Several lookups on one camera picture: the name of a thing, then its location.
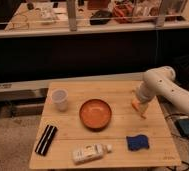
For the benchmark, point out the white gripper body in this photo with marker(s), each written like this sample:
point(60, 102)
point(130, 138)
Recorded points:
point(144, 94)

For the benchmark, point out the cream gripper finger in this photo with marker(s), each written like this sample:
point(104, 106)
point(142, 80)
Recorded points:
point(142, 108)

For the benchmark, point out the orange pepper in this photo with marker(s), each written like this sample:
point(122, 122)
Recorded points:
point(135, 104)

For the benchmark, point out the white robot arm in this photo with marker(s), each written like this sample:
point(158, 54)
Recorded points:
point(160, 81)

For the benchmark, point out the orange ceramic bowl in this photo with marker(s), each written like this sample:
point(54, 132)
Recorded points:
point(95, 114)

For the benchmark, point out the blue sponge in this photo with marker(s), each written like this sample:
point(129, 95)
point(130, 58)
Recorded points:
point(137, 142)

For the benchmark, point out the white plastic bottle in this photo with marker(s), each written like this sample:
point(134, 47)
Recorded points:
point(90, 153)

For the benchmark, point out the orange tool on bench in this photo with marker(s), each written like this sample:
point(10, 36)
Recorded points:
point(122, 13)

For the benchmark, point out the translucent plastic cup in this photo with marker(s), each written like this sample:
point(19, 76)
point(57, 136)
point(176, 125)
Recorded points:
point(59, 98)

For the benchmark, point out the black bag on bench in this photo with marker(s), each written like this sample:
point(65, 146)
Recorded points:
point(100, 17)

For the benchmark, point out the black white striped case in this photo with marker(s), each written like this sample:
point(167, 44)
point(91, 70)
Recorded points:
point(45, 140)

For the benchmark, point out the metal rail beam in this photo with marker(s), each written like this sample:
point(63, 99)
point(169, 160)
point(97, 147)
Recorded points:
point(38, 88)

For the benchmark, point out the metal frame post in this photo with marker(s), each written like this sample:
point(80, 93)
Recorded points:
point(71, 10)

